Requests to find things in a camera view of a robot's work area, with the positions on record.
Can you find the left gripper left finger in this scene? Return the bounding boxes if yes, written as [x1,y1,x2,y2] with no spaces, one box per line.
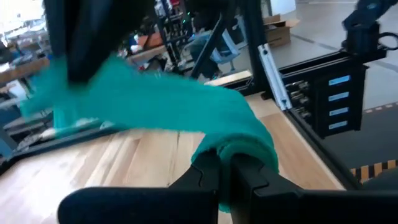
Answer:
[169,151,220,189]

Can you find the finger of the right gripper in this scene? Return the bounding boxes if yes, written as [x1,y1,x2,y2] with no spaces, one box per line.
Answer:
[67,0,108,83]
[43,0,68,60]

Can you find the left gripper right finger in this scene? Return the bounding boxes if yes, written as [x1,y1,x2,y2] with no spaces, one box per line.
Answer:
[229,153,300,224]

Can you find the teal elastic bandage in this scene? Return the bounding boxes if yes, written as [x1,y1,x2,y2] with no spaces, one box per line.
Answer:
[20,54,279,214]

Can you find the black electronics box blue labels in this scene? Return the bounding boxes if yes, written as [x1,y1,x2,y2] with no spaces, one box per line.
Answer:
[281,63,369,139]

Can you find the cardboard box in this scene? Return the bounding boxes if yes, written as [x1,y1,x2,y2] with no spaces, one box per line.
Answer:
[262,14,301,48]

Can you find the silver metal bracket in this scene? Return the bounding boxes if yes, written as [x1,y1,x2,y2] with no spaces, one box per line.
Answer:
[257,43,293,111]

